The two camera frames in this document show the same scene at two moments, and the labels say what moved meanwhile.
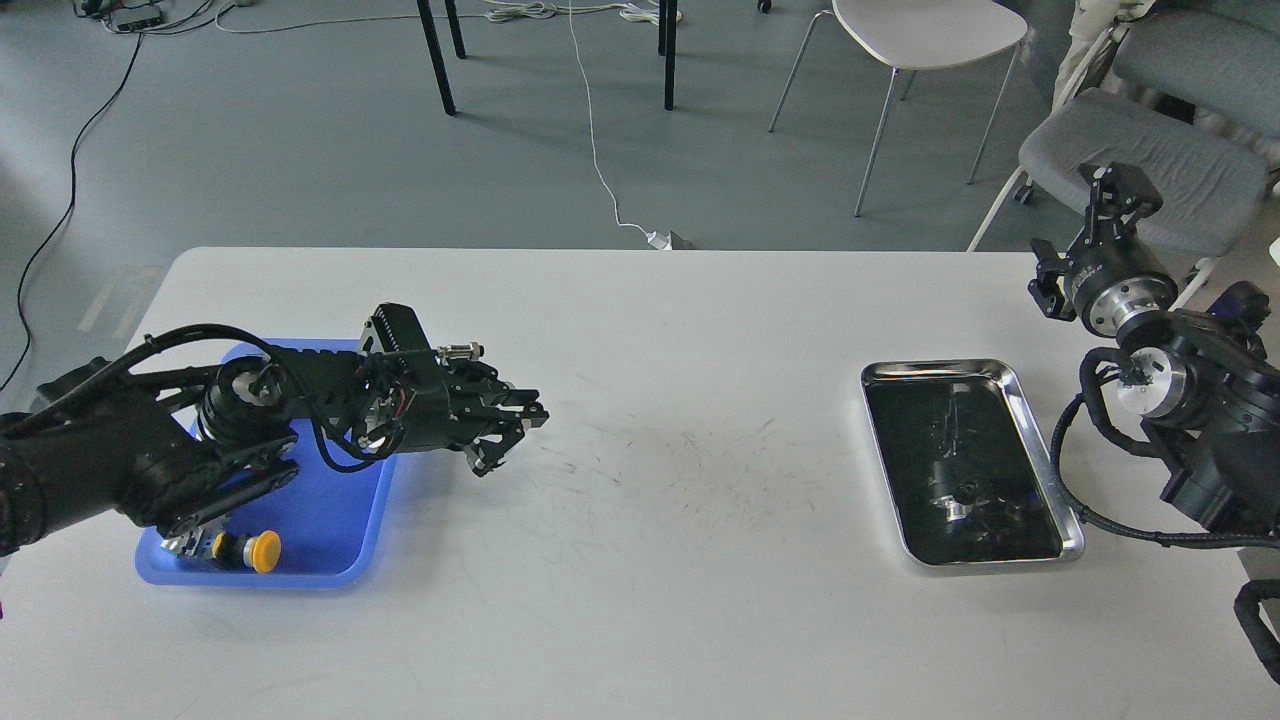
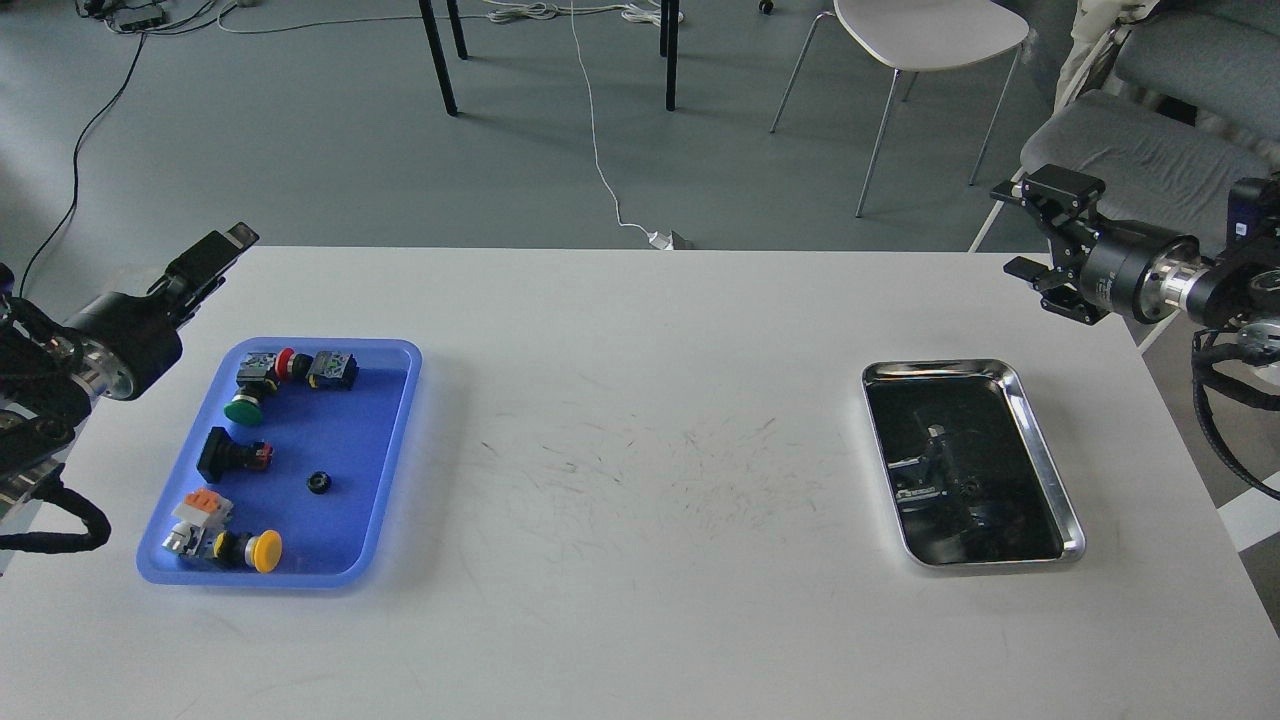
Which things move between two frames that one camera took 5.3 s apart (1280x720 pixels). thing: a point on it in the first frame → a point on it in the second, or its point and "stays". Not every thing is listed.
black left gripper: x=447 y=406 → x=124 y=344
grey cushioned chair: x=1212 y=182 stays
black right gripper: x=1110 y=284 → x=1146 y=274
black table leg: x=455 y=28 stays
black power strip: x=137 y=17 stays
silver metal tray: x=968 y=472 stays
